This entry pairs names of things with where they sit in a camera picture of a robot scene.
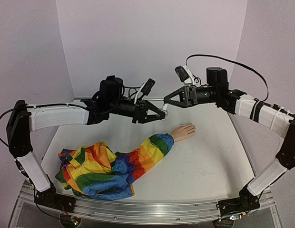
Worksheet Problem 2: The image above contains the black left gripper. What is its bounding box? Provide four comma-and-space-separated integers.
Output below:
109, 99, 167, 124

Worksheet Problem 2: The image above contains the white nail polish cap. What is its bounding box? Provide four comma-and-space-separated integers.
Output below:
162, 103, 168, 111

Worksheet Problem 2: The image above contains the clear nail polish bottle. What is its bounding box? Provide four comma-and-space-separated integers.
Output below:
160, 109, 168, 119

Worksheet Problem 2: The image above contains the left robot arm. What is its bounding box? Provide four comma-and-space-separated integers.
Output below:
4, 76, 167, 212

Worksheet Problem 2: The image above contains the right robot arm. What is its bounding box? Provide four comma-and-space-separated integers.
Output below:
164, 66, 295, 219

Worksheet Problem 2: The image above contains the mannequin hand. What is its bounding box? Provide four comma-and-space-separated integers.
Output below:
170, 124, 196, 142

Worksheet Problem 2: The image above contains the rainbow striped jacket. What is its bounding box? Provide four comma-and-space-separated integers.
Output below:
55, 133, 174, 201

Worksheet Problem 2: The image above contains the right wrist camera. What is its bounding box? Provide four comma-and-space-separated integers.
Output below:
175, 65, 200, 86

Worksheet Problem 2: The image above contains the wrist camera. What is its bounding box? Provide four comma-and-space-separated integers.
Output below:
175, 65, 200, 86
134, 78, 156, 104

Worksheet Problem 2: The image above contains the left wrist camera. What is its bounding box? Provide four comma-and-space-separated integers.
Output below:
134, 78, 156, 104

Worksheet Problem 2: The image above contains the black right camera cable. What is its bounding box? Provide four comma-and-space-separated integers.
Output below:
185, 54, 269, 102

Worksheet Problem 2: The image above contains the black camera cable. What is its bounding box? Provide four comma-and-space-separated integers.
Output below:
185, 54, 269, 102
0, 108, 43, 147

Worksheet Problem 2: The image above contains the aluminium front rail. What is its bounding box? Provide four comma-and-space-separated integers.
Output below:
16, 196, 276, 225

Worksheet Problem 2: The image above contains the black left camera cable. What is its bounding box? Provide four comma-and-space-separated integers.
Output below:
0, 108, 43, 147

